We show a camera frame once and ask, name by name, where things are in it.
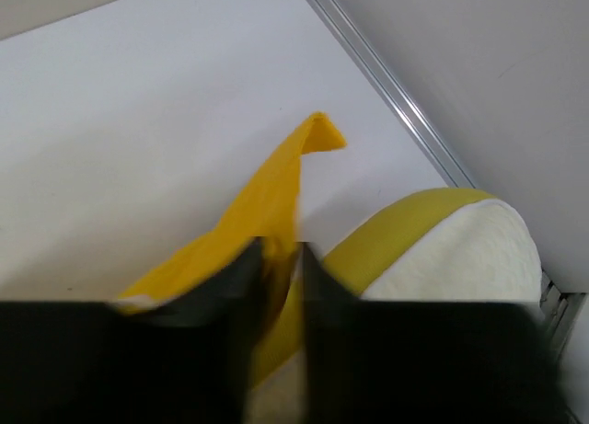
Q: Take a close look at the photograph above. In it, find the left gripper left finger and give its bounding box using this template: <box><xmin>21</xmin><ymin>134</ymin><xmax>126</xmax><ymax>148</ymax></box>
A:
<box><xmin>113</xmin><ymin>237</ymin><xmax>267</xmax><ymax>332</ymax></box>

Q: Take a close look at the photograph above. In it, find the yellow pillowcase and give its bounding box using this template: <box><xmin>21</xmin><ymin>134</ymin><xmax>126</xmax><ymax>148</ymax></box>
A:
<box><xmin>116</xmin><ymin>112</ymin><xmax>346</xmax><ymax>386</ymax></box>

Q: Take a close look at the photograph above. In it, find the aluminium side rail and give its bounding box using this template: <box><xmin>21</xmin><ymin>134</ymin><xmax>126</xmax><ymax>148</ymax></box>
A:
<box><xmin>306</xmin><ymin>0</ymin><xmax>587</xmax><ymax>361</ymax></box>

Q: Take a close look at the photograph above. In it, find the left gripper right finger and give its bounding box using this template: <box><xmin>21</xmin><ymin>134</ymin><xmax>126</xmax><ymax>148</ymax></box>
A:
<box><xmin>302</xmin><ymin>243</ymin><xmax>362</xmax><ymax>332</ymax></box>

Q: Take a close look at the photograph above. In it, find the cream quilted pillow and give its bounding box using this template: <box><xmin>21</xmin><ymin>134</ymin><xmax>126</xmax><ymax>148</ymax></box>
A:
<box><xmin>246</xmin><ymin>188</ymin><xmax>542</xmax><ymax>423</ymax></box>

